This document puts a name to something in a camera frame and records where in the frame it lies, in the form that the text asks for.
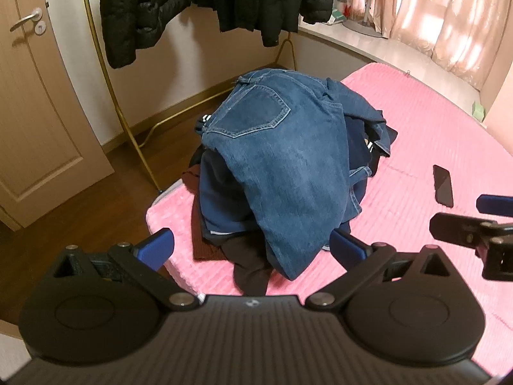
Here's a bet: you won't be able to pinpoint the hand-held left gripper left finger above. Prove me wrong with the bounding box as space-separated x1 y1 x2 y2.
51 228 200 311

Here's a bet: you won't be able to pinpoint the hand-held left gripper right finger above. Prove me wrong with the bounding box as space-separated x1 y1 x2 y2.
305 229 453 311

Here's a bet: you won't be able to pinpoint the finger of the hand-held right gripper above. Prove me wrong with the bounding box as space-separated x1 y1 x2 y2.
429 212 513 282
476 194 513 216

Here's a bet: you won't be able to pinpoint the navy blue garment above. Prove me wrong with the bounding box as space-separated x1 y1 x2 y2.
198 150 265 245

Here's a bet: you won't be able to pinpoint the blue jeans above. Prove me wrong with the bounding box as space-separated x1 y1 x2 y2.
200 68 363 281

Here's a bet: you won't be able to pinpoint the gold clothes rack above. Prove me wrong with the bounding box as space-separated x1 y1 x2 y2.
78 0 299 193

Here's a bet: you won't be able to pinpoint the black smartphone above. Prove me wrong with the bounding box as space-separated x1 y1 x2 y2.
432 164 454 208

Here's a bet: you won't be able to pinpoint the dark red knit garment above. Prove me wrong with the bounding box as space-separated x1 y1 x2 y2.
181 164 225 262

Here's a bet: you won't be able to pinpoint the black garment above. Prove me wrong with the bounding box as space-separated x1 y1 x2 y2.
202 233 277 296

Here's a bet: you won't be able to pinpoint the pink ribbed blanket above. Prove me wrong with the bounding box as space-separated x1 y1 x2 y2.
146 62 513 373

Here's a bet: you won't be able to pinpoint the dark blue denim garment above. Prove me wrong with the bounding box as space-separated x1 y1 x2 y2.
323 78 399 179

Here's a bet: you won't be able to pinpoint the wooden door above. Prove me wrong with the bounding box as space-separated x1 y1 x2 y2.
0 0 116 231

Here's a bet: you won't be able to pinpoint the pink curtain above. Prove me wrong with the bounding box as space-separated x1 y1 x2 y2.
374 0 513 91

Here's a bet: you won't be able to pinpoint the white window sill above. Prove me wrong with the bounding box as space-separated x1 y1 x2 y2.
299 20 487 129

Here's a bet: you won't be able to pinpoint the black puffer jacket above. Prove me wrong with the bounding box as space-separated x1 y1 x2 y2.
99 0 191 70

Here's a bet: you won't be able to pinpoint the standing fan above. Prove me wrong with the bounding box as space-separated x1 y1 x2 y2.
342 0 395 39

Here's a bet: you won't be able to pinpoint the plastic bag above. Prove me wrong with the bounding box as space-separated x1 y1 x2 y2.
331 0 353 25

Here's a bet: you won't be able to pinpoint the silver door handle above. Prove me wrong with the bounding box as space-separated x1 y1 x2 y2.
9 7 46 35

